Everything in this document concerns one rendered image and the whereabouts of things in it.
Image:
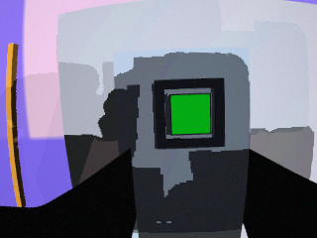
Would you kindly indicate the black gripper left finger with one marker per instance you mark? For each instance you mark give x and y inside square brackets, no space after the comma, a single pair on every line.
[103,206]

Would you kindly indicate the grey floor panel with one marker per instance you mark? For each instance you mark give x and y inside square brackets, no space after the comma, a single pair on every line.
[281,36]

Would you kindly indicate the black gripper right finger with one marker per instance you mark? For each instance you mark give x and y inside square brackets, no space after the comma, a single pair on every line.
[279,203]

